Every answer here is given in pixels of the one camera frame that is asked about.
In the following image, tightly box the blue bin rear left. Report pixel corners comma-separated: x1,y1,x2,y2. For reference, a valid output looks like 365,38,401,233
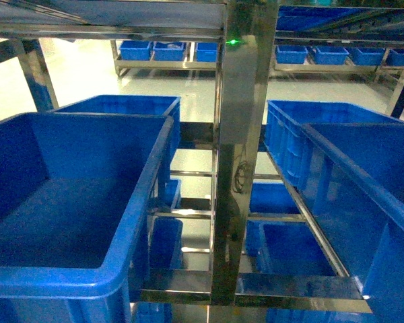
52,94,182,169

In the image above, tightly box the blue lower bin left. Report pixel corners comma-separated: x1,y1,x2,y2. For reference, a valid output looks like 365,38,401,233
149,179,183,269

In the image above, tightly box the blue bin rear right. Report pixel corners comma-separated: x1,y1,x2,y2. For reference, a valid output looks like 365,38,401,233
264,99,404,186

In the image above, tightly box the large blue right bin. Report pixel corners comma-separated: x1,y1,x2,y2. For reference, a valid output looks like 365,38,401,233
298,122,404,322

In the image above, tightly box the large blue bin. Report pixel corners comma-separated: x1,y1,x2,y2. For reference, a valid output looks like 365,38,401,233
0,113,174,322
298,122,404,322

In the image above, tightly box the central steel rack post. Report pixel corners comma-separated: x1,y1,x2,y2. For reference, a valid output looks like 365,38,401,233
210,1,279,306

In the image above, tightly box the large blue left bin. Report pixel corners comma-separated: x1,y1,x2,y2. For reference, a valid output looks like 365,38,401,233
0,113,174,322

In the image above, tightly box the blue lower bin right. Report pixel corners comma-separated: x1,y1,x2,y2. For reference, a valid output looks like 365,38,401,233
244,181,337,277

